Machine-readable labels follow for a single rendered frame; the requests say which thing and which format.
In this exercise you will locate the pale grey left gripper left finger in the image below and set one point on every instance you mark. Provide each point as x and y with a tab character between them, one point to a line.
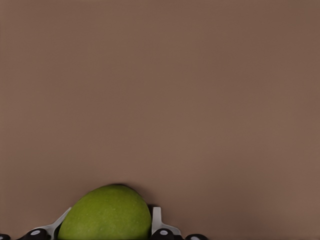
47	230

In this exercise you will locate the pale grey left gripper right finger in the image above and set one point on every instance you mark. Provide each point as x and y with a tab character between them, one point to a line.
160	228

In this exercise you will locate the green apple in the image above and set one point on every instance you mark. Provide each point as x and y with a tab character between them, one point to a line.
107	215

